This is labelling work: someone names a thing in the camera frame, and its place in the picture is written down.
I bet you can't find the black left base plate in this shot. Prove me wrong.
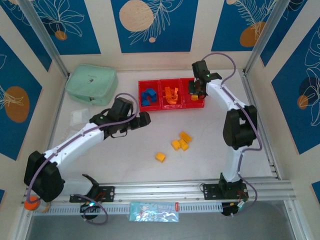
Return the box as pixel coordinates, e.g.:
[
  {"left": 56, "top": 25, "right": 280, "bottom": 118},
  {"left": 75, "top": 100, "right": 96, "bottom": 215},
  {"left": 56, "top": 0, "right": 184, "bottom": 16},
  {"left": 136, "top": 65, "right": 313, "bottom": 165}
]
[{"left": 69, "top": 185, "right": 116, "bottom": 203}]

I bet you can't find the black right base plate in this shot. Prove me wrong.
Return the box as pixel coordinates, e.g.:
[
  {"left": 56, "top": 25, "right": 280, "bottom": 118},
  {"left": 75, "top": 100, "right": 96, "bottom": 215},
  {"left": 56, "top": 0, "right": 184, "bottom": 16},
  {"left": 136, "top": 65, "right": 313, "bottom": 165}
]
[{"left": 201, "top": 183, "right": 250, "bottom": 201}]

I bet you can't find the controller board with green LED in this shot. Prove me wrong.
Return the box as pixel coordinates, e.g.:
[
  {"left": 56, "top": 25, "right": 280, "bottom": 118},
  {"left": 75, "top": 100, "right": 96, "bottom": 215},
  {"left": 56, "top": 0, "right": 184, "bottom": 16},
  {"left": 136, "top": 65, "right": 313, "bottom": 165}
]
[
  {"left": 79, "top": 199, "right": 101, "bottom": 213},
  {"left": 221, "top": 201, "right": 248, "bottom": 217}
]

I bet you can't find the aluminium front rail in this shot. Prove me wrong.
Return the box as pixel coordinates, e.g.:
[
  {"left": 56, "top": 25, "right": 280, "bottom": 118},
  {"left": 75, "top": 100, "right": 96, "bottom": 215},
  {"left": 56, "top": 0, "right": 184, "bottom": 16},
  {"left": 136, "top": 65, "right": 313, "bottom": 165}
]
[{"left": 23, "top": 177, "right": 297, "bottom": 203}]

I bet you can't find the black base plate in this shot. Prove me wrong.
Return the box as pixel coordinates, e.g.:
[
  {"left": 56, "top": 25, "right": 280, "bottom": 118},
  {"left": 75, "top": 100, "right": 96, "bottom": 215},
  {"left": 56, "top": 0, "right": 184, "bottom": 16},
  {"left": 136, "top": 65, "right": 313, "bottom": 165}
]
[
  {"left": 201, "top": 183, "right": 250, "bottom": 201},
  {"left": 69, "top": 185, "right": 116, "bottom": 203}
]

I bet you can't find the cartoon print packet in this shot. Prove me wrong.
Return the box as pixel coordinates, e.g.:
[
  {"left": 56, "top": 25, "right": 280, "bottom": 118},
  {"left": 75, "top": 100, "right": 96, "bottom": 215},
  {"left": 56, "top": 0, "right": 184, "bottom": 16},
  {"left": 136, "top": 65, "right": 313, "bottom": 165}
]
[{"left": 128, "top": 201, "right": 180, "bottom": 223}]

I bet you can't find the aluminium corner post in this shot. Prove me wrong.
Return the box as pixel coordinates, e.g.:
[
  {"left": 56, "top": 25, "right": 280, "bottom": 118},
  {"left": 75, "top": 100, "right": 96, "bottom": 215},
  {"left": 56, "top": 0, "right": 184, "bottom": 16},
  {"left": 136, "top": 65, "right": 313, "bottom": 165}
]
[
  {"left": 243, "top": 0, "right": 287, "bottom": 76},
  {"left": 18, "top": 0, "right": 70, "bottom": 78}
]

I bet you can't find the mint green fabric pouch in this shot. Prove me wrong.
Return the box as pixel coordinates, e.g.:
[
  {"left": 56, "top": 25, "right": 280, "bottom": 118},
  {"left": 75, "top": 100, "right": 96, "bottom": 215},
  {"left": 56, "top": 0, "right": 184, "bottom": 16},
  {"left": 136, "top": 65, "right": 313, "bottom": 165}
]
[{"left": 65, "top": 64, "right": 119, "bottom": 106}]

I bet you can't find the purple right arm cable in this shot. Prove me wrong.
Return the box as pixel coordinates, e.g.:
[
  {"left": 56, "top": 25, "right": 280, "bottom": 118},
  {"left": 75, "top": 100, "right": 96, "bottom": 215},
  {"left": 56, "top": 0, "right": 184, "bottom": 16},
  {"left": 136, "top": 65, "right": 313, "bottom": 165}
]
[{"left": 201, "top": 51, "right": 263, "bottom": 218}]

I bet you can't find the white slotted cable duct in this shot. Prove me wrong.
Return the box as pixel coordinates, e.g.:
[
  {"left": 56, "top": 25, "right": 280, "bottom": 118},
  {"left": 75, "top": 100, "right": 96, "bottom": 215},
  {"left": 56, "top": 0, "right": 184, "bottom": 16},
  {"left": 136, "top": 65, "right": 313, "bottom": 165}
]
[{"left": 32, "top": 201, "right": 224, "bottom": 216}]

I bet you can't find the red plastic bin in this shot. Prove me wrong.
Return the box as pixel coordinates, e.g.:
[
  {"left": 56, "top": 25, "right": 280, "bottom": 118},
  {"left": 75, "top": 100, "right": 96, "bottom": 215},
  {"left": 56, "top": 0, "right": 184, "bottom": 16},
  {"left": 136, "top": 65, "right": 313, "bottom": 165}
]
[
  {"left": 180, "top": 77, "right": 206, "bottom": 109},
  {"left": 138, "top": 79, "right": 162, "bottom": 113},
  {"left": 158, "top": 78, "right": 186, "bottom": 111}
]

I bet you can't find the jar with orange lid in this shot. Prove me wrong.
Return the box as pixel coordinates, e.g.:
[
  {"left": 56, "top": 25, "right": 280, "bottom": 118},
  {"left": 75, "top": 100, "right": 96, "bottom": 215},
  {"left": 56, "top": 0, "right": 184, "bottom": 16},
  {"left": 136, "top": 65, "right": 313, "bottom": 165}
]
[{"left": 24, "top": 196, "right": 51, "bottom": 213}]

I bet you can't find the aluminium side rail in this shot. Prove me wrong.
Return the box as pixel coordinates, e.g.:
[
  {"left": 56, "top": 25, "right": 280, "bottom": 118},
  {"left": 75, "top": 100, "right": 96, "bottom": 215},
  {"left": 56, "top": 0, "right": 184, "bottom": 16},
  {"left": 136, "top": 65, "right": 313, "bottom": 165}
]
[
  {"left": 36, "top": 72, "right": 70, "bottom": 186},
  {"left": 239, "top": 69, "right": 282, "bottom": 181}
]

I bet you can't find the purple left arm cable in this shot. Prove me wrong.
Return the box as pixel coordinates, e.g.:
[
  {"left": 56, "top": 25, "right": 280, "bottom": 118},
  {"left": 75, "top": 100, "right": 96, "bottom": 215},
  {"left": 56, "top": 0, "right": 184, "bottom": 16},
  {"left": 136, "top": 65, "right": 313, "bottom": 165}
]
[{"left": 26, "top": 92, "right": 140, "bottom": 226}]

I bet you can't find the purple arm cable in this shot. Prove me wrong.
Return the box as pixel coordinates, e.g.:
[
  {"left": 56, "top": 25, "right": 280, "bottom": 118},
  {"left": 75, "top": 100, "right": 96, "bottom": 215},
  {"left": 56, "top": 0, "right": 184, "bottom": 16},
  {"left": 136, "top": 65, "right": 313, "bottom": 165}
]
[
  {"left": 26, "top": 92, "right": 140, "bottom": 226},
  {"left": 201, "top": 51, "right": 263, "bottom": 218}
]

